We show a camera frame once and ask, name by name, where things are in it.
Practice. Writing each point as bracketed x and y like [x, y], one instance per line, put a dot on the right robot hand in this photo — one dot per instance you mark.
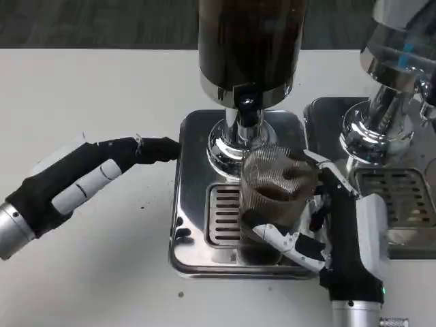
[340, 238]

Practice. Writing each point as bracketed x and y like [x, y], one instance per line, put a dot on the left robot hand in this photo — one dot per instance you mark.
[102, 153]

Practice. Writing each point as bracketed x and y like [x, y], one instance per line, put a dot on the clear ribbed glass cup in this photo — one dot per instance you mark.
[272, 190]

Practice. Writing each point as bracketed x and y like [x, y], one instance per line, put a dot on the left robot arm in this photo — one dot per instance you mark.
[13, 231]

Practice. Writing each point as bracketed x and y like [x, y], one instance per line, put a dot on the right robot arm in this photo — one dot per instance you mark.
[356, 315]

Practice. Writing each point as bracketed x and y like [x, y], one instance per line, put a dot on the steel slotted drip grid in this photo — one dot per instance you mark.
[398, 194]
[223, 218]

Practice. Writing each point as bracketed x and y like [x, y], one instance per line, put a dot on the silver knurled connector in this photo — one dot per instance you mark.
[393, 322]

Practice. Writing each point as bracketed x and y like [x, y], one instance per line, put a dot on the steel drip tray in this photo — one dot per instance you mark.
[327, 136]
[190, 204]

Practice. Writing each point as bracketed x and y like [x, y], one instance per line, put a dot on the black dispenser tap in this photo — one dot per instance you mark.
[247, 105]

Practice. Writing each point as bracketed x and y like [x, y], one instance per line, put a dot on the chrome dispenser tap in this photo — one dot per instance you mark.
[425, 98]

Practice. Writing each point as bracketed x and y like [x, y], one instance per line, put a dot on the clear steel drink dispenser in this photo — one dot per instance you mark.
[388, 68]

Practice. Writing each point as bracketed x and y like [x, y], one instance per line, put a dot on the dark drink dispenser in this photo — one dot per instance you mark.
[250, 41]

